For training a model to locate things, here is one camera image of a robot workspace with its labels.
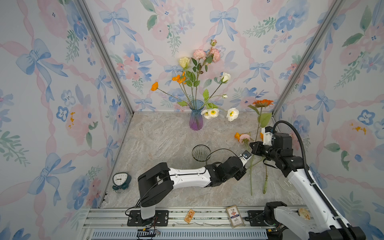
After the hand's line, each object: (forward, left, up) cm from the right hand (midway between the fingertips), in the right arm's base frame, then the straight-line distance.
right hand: (250, 142), depth 79 cm
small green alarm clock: (-15, +70, -15) cm, 73 cm away
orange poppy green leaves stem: (-14, -10, -19) cm, 25 cm away
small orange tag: (-31, +32, -19) cm, 48 cm away
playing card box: (-31, +10, -18) cm, 38 cm away
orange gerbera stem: (+9, -6, +8) cm, 14 cm away
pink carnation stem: (+13, -3, -14) cm, 20 cm away
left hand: (-9, +3, -4) cm, 11 cm away
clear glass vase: (-5, +27, -3) cm, 27 cm away
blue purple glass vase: (+25, +29, -10) cm, 40 cm away
